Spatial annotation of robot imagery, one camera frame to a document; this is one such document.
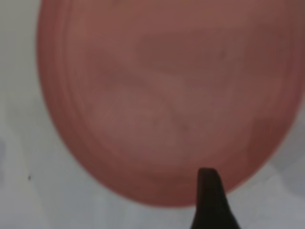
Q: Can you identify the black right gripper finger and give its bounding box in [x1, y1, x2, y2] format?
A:
[190, 167, 241, 229]

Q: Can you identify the pink round plate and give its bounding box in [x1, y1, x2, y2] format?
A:
[37, 0, 305, 208]

